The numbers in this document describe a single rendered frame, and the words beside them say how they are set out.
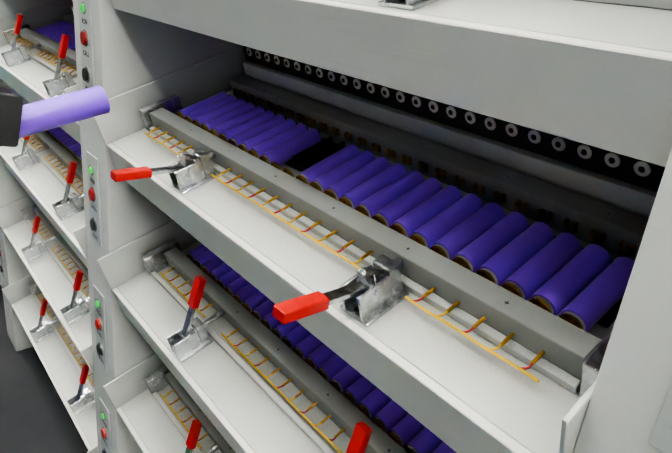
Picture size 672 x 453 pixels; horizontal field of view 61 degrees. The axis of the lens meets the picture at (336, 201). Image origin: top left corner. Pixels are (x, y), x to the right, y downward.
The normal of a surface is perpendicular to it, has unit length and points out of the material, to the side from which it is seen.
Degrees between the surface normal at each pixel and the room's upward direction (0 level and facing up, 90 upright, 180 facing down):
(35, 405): 0
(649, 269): 90
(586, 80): 110
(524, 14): 20
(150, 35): 90
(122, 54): 90
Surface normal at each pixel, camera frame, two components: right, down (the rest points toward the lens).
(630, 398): -0.77, 0.15
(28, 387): 0.11, -0.93
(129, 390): 0.64, 0.34
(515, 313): -0.16, -0.82
